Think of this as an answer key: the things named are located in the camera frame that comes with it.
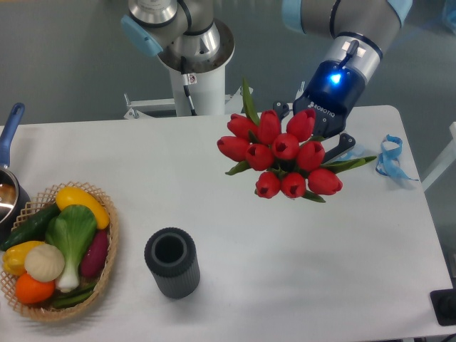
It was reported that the yellow bell pepper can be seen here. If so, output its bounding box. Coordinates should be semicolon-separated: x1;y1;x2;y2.
2;241;45;276

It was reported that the cream steamed bun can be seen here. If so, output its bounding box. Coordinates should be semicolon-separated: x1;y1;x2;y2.
24;244;65;282

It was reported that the blue ribbon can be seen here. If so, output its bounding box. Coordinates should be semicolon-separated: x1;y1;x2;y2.
375;134;419;187

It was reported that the white frame at right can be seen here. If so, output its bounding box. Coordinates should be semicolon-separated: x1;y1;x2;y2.
422;122;455;192

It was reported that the green cucumber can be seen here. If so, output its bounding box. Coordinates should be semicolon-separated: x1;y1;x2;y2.
1;203;61;252

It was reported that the dark grey ribbed vase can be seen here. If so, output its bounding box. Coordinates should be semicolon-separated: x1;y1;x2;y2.
144;227;200;299

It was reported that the purple sweet potato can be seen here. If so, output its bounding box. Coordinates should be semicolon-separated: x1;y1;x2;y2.
80;230;108;278

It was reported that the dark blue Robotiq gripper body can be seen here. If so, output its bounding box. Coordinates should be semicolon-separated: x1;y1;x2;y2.
293;61;366;138

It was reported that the orange fruit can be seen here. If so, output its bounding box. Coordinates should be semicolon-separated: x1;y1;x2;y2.
15;273;55;304

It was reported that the red tulip bouquet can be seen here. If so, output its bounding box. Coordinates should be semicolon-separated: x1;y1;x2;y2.
217;81;375;203

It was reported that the woven wicker basket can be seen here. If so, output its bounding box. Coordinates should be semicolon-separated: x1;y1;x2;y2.
1;182;119;322

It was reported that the green bok choy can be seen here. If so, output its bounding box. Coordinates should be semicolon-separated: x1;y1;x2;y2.
45;204;97;293

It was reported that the black cable on pedestal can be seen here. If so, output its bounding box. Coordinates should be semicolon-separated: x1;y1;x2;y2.
179;56;198;117

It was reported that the black device at edge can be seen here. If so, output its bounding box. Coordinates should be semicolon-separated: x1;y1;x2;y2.
430;289;455;326

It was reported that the green pea pod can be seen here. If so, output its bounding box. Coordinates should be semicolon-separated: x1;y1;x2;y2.
51;283;95;309

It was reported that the blue handled saucepan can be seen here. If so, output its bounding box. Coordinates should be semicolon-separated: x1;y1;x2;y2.
1;103;30;243

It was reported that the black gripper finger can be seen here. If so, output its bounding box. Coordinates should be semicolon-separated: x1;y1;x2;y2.
273;100;292;123
322;133;356;164

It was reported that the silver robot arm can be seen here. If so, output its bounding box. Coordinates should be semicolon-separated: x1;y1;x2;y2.
121;1;412;162

